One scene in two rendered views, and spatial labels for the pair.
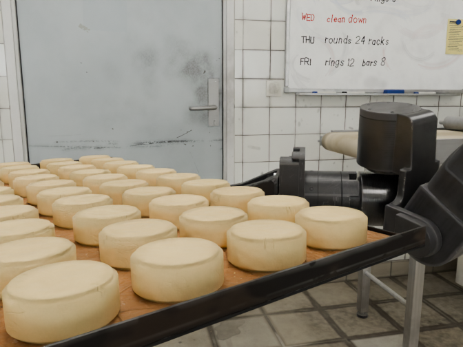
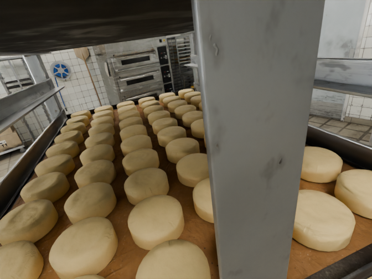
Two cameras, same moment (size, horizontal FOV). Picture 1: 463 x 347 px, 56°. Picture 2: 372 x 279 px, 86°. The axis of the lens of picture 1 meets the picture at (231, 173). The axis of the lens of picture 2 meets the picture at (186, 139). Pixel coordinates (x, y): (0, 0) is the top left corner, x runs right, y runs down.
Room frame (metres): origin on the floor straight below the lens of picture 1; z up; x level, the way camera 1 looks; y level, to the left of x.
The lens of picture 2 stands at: (-1.46, -2.00, 1.65)
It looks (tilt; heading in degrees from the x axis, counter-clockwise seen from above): 26 degrees down; 69
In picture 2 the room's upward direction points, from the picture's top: 9 degrees counter-clockwise
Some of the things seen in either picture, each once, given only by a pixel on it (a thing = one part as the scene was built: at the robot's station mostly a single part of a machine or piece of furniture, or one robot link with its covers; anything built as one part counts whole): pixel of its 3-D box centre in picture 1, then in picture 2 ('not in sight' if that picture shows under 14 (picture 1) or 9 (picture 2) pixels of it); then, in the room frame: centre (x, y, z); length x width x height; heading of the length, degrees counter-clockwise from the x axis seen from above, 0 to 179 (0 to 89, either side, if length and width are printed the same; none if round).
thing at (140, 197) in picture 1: (149, 201); not in sight; (0.40, 0.08, 1.01); 0.05 x 0.05 x 0.02
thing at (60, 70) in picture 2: not in sight; (66, 86); (-2.11, 3.53, 1.10); 0.41 x 0.17 x 1.10; 12
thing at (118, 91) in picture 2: not in sight; (139, 77); (-0.44, 3.34, 1.00); 1.56 x 1.20 x 2.01; 12
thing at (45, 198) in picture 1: (65, 200); not in sight; (0.41, 0.16, 1.01); 0.05 x 0.05 x 0.02
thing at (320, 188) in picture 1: (322, 197); not in sight; (0.45, -0.10, 1.00); 0.07 x 0.07 x 0.10; 80
